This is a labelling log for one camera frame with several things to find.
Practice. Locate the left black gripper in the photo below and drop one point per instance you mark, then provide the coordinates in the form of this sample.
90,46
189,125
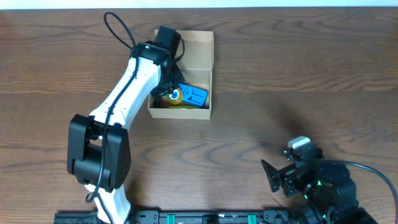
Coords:
162,88

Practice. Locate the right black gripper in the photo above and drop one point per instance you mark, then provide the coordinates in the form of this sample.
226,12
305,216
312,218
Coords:
288,176

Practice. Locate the yellow tape roll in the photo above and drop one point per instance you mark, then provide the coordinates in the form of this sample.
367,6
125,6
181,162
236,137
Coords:
176,97

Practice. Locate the cardboard box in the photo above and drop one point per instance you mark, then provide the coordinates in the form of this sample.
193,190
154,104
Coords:
196,66

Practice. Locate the blue plastic tray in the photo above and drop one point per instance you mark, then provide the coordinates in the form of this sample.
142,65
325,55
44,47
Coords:
193,95

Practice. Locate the red black stapler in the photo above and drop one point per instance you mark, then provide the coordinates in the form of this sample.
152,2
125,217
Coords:
158,102

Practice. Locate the yellow highlighter pen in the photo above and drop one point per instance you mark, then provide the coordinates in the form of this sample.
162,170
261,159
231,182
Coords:
184,107

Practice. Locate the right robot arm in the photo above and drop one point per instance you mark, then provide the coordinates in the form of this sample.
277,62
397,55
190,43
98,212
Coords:
328,189

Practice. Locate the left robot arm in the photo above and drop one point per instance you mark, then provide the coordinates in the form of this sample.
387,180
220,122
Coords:
98,145

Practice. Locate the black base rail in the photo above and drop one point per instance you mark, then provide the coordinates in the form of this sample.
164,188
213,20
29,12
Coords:
155,217

